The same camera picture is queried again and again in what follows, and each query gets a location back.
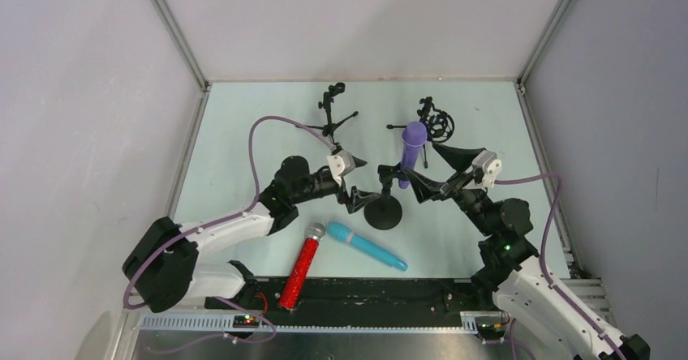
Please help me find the blue microphone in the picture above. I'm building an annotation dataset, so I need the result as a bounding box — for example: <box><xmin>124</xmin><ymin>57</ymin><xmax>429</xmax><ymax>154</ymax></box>
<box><xmin>326</xmin><ymin>221</ymin><xmax>408</xmax><ymax>272</ymax></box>

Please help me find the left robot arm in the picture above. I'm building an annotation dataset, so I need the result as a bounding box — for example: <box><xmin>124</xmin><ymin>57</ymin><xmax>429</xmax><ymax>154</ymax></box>
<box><xmin>122</xmin><ymin>150</ymin><xmax>380</xmax><ymax>313</ymax></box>

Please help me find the black shock-mount tripod stand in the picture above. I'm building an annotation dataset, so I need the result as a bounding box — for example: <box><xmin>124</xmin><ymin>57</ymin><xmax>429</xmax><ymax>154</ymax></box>
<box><xmin>386</xmin><ymin>96</ymin><xmax>455</xmax><ymax>169</ymax></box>

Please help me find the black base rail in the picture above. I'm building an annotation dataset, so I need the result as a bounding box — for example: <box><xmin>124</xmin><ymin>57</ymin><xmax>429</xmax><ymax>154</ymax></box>
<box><xmin>231</xmin><ymin>276</ymin><xmax>497</xmax><ymax>328</ymax></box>

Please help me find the black round-base mic stand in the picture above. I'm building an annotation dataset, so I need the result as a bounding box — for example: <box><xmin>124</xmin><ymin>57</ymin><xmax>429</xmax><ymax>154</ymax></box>
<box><xmin>363</xmin><ymin>165</ymin><xmax>402</xmax><ymax>230</ymax></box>

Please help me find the circuit board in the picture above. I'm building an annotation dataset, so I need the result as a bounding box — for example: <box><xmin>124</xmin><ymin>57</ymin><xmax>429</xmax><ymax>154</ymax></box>
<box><xmin>476</xmin><ymin>323</ymin><xmax>504</xmax><ymax>336</ymax></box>
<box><xmin>232</xmin><ymin>314</ymin><xmax>261</xmax><ymax>329</ymax></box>

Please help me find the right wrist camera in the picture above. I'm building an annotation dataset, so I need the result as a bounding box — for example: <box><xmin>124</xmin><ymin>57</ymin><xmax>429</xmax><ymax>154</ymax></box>
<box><xmin>465</xmin><ymin>150</ymin><xmax>503</xmax><ymax>189</ymax></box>

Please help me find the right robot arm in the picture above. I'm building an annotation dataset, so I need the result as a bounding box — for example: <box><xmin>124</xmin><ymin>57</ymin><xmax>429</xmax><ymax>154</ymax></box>
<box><xmin>405</xmin><ymin>143</ymin><xmax>651</xmax><ymax>359</ymax></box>

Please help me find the red glitter microphone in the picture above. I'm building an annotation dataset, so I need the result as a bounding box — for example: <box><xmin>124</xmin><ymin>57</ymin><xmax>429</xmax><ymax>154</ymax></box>
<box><xmin>278</xmin><ymin>222</ymin><xmax>325</xmax><ymax>311</ymax></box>

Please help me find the purple microphone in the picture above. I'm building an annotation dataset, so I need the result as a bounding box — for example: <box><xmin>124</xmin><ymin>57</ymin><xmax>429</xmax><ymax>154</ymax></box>
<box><xmin>399</xmin><ymin>121</ymin><xmax>428</xmax><ymax>171</ymax></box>

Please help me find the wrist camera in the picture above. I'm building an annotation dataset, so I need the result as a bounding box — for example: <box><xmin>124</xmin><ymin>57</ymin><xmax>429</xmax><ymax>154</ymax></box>
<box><xmin>326</xmin><ymin>149</ymin><xmax>356</xmax><ymax>186</ymax></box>
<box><xmin>465</xmin><ymin>150</ymin><xmax>503</xmax><ymax>189</ymax></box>

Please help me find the right circuit board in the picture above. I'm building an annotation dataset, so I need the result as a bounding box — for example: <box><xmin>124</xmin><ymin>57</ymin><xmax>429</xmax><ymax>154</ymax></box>
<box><xmin>476</xmin><ymin>323</ymin><xmax>504</xmax><ymax>336</ymax></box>

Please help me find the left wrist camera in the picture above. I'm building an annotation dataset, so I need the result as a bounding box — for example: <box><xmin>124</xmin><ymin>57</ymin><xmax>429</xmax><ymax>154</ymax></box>
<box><xmin>326</xmin><ymin>149</ymin><xmax>356</xmax><ymax>186</ymax></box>

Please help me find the left circuit board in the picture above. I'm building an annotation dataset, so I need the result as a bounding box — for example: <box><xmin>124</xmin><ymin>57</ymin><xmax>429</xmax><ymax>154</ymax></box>
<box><xmin>232</xmin><ymin>314</ymin><xmax>261</xmax><ymax>329</ymax></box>

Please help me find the black tripod mic stand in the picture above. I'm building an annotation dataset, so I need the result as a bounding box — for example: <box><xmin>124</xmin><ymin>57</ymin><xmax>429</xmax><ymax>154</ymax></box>
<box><xmin>307</xmin><ymin>82</ymin><xmax>359</xmax><ymax>144</ymax></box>

